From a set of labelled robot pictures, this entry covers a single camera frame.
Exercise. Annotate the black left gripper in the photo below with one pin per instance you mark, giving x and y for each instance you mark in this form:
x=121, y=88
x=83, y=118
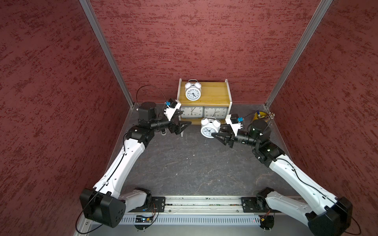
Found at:
x=177, y=129

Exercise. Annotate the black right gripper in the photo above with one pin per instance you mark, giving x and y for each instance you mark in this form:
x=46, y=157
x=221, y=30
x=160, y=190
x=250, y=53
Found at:
x=228, y=130

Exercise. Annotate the grey rectangular alarm clock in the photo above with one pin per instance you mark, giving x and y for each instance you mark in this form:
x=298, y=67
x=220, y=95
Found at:
x=192, y=112
x=216, y=112

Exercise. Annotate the white twin-bell alarm clock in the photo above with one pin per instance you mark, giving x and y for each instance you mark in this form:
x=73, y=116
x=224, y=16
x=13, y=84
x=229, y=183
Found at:
x=193, y=90
x=210, y=125

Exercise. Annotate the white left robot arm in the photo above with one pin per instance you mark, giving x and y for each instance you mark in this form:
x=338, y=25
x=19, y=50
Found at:
x=124, y=165

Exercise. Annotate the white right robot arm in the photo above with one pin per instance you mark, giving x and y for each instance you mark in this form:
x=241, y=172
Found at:
x=298, y=180

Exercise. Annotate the white wooden two-tier shelf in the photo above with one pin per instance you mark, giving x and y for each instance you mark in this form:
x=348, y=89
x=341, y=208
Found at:
x=213, y=94

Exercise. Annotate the yellow pen bucket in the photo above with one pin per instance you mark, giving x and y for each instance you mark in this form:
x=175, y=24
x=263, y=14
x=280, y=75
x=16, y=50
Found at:
x=260, y=115

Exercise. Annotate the pens in bucket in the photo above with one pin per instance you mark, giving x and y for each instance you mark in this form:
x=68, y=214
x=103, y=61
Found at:
x=270, y=115

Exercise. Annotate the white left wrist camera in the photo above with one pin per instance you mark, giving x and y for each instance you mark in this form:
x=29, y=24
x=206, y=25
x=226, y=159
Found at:
x=171, y=106

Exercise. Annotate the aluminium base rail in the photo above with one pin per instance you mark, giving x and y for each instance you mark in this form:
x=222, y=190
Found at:
x=144, y=211

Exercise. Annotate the left aluminium corner post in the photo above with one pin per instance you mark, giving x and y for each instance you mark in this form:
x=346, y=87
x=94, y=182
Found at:
x=95, y=25

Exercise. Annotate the aluminium corner post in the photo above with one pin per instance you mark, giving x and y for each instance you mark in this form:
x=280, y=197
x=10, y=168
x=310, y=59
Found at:
x=304, y=40
x=95, y=25

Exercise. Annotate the right aluminium corner post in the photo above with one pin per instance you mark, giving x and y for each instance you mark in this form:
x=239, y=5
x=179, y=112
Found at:
x=304, y=40

